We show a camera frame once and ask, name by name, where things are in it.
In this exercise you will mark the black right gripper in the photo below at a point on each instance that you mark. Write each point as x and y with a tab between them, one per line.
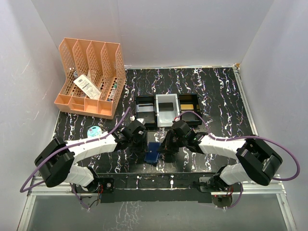
166	147

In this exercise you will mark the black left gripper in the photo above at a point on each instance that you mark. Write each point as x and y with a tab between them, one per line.
143	144

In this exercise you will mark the blue card holder wallet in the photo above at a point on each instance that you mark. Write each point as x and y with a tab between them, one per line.
152	154

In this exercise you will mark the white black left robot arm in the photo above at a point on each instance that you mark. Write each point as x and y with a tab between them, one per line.
59	158

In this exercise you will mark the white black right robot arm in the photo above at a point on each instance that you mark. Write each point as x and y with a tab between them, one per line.
257	161

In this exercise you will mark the silver card in bin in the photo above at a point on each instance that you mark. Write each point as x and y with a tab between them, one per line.
145	108

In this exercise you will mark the black card in bin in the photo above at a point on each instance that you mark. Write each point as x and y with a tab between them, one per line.
169	106

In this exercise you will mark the gold card in bin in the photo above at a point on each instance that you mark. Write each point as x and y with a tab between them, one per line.
187	107

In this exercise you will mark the black left bin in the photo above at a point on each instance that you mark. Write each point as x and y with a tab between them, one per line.
150	119

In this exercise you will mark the black bin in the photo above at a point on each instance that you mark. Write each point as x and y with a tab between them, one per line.
190	117
150	119

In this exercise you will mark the black right bin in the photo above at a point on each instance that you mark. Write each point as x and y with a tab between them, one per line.
190	117

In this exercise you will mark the white middle bin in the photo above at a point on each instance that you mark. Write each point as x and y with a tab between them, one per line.
166	118

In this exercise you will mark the round teal tape roll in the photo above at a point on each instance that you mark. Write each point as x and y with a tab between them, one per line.
94	131

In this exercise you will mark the orange plastic file organizer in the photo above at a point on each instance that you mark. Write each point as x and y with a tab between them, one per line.
95	77

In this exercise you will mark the white labelled paper packet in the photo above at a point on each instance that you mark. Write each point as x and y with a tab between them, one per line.
87	87

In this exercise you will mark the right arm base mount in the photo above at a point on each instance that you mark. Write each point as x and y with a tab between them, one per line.
206	184

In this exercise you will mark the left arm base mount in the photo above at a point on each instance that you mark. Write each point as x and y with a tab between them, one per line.
103	187

